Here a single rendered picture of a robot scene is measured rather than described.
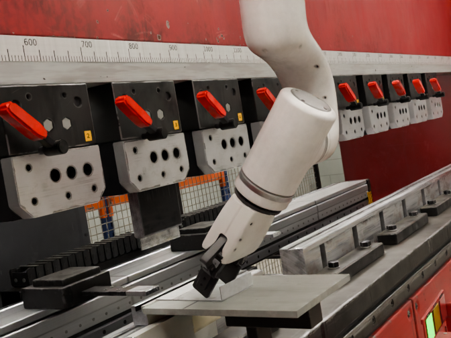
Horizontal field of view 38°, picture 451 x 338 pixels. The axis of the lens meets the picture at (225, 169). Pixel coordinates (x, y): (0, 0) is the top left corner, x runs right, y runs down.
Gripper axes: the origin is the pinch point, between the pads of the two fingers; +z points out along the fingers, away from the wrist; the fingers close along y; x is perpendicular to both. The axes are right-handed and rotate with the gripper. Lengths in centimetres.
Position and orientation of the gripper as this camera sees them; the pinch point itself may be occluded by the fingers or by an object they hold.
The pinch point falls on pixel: (216, 277)
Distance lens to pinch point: 101.2
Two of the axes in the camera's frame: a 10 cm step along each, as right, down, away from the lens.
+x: 7.3, 5.5, -4.0
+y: -5.5, 1.3, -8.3
